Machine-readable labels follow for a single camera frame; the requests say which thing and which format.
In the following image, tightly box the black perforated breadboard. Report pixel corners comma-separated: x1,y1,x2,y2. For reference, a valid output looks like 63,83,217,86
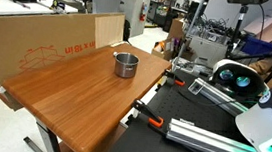
103,62,272,152

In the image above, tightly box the blue plastic bin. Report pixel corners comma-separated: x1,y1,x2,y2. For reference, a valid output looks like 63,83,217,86
240,35,272,59

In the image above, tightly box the white VR headset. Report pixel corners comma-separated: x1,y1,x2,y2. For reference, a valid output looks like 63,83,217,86
208,57,272,101

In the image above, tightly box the grey metal table leg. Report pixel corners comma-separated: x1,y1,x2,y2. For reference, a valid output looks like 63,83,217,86
21,117,67,152

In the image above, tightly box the tall brown cardboard box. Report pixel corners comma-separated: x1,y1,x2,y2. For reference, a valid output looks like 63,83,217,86
168,17,187,42

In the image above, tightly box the white workbench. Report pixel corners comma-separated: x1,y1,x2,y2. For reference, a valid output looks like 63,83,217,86
0,0,81,26

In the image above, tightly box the flat brown cardboard sheet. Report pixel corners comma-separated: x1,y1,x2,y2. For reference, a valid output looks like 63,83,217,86
242,5,272,43

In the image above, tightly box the silver metal pot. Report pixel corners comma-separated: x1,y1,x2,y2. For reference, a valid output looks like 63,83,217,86
110,51,141,80

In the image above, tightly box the black clamp orange handle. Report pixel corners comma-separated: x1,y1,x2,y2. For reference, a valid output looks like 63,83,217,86
162,68,188,89
128,98,168,130

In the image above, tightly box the slanted silver metal pole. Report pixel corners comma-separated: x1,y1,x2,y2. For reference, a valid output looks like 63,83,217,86
171,0,209,75

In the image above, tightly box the aluminium rail with end bracket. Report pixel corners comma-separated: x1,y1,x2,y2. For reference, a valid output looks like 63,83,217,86
185,76,252,119

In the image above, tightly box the large flat cardboard board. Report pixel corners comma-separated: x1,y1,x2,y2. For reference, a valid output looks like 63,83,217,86
0,1,127,97

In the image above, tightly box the cardboard box with orange items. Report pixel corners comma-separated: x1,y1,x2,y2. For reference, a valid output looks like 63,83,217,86
151,36,176,61

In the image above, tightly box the black camera stand pole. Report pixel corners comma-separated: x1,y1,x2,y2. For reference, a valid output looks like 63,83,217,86
224,3,249,60

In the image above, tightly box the grey equipment box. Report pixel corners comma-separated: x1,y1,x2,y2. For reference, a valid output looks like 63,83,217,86
186,34,230,70

